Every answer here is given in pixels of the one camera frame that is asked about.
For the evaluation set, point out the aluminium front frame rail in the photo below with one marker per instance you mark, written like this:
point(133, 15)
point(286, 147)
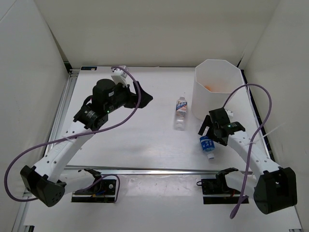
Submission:
point(137, 171)

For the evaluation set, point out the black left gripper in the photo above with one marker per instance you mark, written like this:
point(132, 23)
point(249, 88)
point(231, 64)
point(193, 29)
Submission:
point(132, 98)

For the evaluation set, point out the aluminium left frame rail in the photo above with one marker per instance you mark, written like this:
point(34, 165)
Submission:
point(63, 105)

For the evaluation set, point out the aluminium frame rail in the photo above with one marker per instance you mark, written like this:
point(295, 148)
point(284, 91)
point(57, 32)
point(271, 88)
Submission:
point(137, 171)
point(63, 105)

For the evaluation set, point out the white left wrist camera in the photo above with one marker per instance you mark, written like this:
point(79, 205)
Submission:
point(119, 76)

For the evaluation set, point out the blue label sticker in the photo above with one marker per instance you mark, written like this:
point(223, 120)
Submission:
point(88, 68)

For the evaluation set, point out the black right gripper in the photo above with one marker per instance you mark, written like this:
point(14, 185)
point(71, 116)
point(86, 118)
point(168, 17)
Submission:
point(207, 122)

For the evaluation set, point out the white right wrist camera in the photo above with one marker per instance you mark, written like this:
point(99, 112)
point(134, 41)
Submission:
point(229, 113)

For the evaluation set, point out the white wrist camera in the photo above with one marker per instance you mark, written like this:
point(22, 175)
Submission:
point(229, 113)
point(119, 76)

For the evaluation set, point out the clear bottle blue label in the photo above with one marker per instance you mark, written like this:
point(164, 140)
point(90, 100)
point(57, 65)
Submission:
point(207, 145)

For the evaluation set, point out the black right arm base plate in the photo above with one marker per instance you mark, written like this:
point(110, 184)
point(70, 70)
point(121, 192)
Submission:
point(214, 195)

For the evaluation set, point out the white octagonal plastic bin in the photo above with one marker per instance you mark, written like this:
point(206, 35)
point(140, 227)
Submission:
point(214, 80)

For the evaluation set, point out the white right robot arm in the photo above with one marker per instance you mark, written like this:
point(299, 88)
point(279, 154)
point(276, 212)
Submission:
point(273, 188)

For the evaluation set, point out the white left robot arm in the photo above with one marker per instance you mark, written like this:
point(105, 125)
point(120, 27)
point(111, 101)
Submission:
point(45, 179)

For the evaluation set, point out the clear bottle red-blue label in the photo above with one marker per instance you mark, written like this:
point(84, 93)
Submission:
point(180, 114)

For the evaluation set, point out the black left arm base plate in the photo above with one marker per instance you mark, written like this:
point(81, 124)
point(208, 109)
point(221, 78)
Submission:
point(105, 191)

